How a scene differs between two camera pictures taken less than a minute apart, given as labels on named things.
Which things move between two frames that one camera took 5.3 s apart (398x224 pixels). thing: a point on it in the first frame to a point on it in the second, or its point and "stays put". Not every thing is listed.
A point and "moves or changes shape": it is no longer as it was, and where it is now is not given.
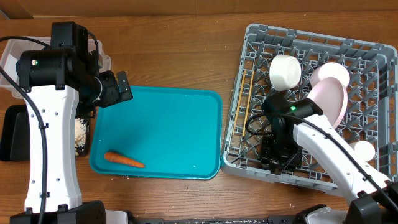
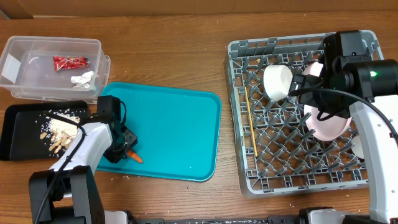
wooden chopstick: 235,129 to 251,122
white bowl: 285,72 moves or changes shape
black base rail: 270,220 stays put
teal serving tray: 176,132 stays put
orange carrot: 113,157 to 135,155
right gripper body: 285,152 to 314,99
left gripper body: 111,94 to 121,145
